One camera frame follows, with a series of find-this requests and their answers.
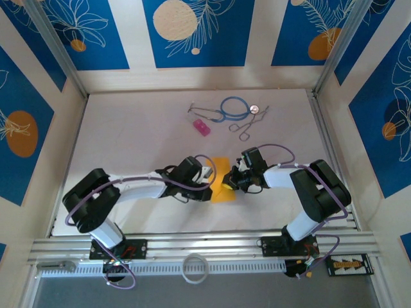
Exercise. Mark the orange paper sheet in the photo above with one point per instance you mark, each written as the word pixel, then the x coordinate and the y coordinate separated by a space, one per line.
pixel 220 165

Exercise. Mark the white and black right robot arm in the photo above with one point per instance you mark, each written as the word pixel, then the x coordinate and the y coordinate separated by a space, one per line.
pixel 279 178

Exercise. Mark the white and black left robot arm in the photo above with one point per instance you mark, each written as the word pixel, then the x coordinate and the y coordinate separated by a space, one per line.
pixel 141 191

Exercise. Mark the metal surgical forceps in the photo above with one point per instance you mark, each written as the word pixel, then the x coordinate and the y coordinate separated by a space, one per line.
pixel 251 123

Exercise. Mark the pink plastic box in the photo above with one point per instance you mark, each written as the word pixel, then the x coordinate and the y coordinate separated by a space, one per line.
pixel 201 127

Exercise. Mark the blue stethoscope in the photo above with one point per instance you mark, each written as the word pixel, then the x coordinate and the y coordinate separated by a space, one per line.
pixel 254 109

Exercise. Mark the black card with orange arrows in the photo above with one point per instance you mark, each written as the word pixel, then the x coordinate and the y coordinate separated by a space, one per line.
pixel 350 264

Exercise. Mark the aluminium mounting rail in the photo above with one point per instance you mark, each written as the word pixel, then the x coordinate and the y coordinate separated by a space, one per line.
pixel 199 245

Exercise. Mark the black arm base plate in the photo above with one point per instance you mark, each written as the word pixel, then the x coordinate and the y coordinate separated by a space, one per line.
pixel 138 248
pixel 269 247

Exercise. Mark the aluminium side rail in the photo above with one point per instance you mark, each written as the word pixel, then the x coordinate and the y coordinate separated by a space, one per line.
pixel 66 174
pixel 321 122

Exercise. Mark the grey metal bracket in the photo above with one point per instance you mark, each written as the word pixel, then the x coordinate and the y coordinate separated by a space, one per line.
pixel 64 265

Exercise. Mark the aluminium frame post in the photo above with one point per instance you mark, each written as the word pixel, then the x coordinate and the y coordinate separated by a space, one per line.
pixel 57 48
pixel 340 48

